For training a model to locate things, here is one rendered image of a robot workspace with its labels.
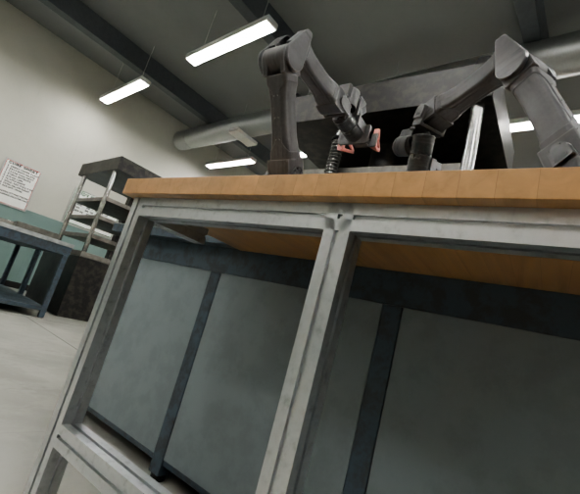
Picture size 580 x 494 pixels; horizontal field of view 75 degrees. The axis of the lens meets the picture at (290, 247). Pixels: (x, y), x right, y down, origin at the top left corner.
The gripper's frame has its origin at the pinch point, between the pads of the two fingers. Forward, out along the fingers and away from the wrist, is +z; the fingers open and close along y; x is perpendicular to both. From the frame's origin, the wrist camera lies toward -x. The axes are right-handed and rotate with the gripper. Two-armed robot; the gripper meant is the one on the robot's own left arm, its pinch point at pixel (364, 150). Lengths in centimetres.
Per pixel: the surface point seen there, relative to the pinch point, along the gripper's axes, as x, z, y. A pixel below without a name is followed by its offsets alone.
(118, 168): -72, 113, 401
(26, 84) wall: -206, 57, 687
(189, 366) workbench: 85, -12, 36
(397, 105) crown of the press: -64, 58, 21
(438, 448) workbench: 80, -12, -41
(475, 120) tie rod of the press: -52, 61, -18
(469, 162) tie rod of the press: -30, 62, -19
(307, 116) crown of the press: -66, 58, 80
